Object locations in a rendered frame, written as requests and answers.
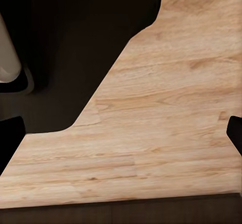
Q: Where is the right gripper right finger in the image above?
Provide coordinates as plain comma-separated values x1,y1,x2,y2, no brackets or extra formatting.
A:
226,116,242,155

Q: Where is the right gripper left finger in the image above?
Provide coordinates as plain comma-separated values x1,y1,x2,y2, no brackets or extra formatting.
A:
0,116,26,176

